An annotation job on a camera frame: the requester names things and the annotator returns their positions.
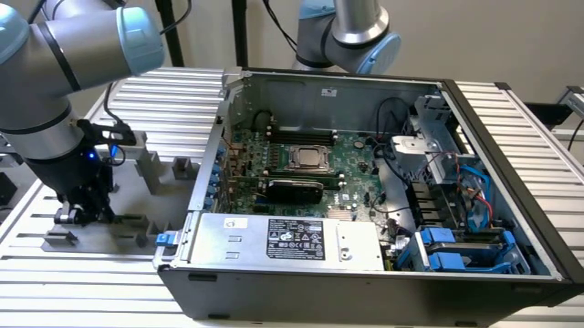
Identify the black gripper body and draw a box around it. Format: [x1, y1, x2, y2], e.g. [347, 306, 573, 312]
[25, 146, 117, 210]

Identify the black RAM slot bank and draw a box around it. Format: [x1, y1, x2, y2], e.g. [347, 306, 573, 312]
[268, 128, 339, 145]

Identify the blue case latch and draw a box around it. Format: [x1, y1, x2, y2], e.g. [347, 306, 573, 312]
[154, 231, 178, 247]

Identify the grey parts rack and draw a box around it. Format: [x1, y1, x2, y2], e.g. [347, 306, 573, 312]
[41, 131, 204, 256]

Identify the silver power supply unit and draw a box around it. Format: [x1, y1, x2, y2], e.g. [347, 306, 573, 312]
[186, 213, 388, 273]

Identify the black graphics card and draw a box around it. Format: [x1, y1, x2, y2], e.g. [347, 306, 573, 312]
[264, 178, 327, 206]

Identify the black stand pole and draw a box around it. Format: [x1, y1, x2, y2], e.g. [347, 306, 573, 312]
[154, 0, 186, 68]
[230, 0, 250, 68]

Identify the CPU in silver socket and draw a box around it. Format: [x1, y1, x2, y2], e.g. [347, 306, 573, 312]
[284, 144, 333, 172]

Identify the silver chipset heatsink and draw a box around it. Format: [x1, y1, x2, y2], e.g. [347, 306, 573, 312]
[328, 209, 359, 223]

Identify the green motherboard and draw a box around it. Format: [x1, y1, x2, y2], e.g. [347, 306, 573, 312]
[218, 128, 412, 241]

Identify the open black PC case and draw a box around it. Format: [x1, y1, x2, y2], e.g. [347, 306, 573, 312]
[153, 66, 584, 325]

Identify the black fan shroud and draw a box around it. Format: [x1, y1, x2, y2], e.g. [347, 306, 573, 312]
[407, 180, 463, 234]

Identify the blue disk bay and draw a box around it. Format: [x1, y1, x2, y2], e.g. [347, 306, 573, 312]
[396, 225, 536, 275]

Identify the silver drive cage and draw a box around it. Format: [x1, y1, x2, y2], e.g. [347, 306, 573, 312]
[391, 94, 476, 187]

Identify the black camera cable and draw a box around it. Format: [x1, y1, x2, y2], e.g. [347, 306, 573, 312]
[102, 81, 130, 167]

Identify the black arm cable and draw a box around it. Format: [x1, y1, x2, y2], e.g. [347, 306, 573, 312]
[261, 0, 301, 53]

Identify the black looped wire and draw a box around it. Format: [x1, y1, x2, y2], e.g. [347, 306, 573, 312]
[376, 96, 414, 138]

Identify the blue data wire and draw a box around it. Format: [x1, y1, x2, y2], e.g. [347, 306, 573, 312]
[458, 163, 498, 234]

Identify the red wire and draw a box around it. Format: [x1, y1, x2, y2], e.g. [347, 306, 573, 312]
[474, 193, 496, 228]

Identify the aluminium frame side table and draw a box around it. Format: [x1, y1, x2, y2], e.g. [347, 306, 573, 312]
[523, 85, 584, 152]

